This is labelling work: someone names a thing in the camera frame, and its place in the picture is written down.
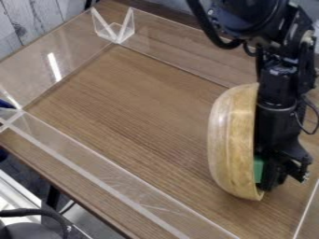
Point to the green rectangular block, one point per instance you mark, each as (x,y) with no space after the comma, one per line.
(257,169)

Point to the clear acrylic wall panel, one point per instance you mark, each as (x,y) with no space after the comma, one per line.
(129,205)

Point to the light wooden bowl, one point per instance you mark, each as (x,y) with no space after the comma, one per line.
(229,142)

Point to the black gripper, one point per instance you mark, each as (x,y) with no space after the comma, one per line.
(276,145)

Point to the clear acrylic corner bracket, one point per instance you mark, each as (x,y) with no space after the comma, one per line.
(114,32)

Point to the black table leg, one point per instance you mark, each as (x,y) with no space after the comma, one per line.
(53,197)

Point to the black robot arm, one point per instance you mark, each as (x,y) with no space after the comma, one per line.
(279,28)

